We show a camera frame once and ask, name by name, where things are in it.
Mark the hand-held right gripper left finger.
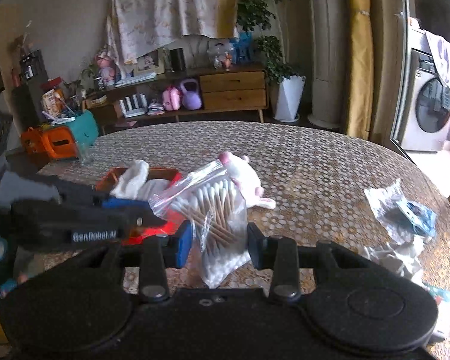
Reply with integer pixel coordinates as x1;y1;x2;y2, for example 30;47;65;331
97;220;193;304

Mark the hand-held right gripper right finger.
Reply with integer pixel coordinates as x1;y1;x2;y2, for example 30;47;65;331
247;222;347;304

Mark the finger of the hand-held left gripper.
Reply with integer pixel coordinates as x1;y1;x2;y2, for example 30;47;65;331
60;184;151;211
110;207;166;234

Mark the red metal box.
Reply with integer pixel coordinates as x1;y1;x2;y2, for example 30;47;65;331
95;167;184;246

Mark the bag of cotton swabs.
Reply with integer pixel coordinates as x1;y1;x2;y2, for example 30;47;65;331
149;157;252;289

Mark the blue item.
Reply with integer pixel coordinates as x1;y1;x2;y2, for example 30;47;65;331
364;180;437;246

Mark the clear drinking glass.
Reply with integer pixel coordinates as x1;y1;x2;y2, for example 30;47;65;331
75;140;95;165

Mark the pink and white plush toy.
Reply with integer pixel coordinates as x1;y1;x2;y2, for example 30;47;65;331
218;151;277;209

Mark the orange tissue box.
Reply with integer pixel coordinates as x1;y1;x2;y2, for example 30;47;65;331
20;125;79;160

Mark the teal container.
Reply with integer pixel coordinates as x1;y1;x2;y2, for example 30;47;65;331
58;110;99;149

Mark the white router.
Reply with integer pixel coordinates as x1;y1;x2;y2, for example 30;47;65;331
119;94;149;118

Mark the gold patterned tablecloth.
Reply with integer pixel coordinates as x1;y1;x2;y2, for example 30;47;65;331
34;120;450;360

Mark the pink toy case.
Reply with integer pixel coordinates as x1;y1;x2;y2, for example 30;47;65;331
162;85;181;112

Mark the colourful printed snack box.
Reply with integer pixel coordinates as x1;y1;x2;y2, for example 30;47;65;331
41;90;66;119

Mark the white keyboard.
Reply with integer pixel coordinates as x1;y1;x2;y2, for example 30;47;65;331
114;72;157;88

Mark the purple kettlebell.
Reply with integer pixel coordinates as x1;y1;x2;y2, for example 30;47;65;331
179;79;203;110

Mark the pink doll figurine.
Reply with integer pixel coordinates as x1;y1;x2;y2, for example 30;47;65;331
95;47;117;87

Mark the crumpled white wrapper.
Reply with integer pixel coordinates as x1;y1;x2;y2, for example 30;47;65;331
360;238;424;282

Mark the black water dispenser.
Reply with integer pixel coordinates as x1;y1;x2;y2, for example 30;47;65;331
11;49;49;132

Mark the black speaker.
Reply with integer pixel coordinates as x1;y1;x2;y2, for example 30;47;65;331
169;47;185;72

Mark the white angular planter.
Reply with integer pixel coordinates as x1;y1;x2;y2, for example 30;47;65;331
273;75;306;122

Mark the wooden media cabinet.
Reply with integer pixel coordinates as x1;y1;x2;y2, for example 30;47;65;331
84;62;271;136

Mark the clear bag with figurine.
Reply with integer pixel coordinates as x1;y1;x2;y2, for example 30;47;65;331
208;39;235;70

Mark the blue toy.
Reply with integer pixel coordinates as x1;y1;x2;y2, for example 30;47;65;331
230;32;254;62

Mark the patterned white hanging cloth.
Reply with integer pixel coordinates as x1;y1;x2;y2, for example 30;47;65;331
105;0;241;64

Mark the white washing machine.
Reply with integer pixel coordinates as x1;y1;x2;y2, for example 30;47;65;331
399;26;450;153

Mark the yellow curtain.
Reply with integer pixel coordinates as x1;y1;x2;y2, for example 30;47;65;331
345;0;376;141

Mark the beige standing air conditioner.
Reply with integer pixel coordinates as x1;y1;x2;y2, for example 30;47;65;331
307;0;351;130

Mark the green potted plant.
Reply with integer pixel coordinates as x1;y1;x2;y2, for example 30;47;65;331
234;0;304;85

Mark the light purple towel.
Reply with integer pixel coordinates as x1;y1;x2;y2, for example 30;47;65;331
424;30;450;85

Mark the white photo frame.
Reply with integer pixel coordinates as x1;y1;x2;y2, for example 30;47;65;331
135;50;166;76

